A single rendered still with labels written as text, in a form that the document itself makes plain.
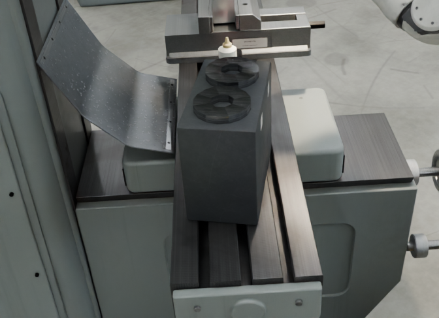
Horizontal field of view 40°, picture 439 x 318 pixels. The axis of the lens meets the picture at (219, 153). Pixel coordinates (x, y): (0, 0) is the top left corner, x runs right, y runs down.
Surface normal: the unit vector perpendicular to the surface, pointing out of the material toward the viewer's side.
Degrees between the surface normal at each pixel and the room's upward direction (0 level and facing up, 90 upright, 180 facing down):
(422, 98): 0
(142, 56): 0
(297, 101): 0
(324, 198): 90
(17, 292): 88
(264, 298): 90
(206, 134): 90
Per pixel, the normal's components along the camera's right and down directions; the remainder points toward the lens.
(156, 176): 0.04, 0.59
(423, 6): -0.59, -0.07
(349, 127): -0.05, -0.80
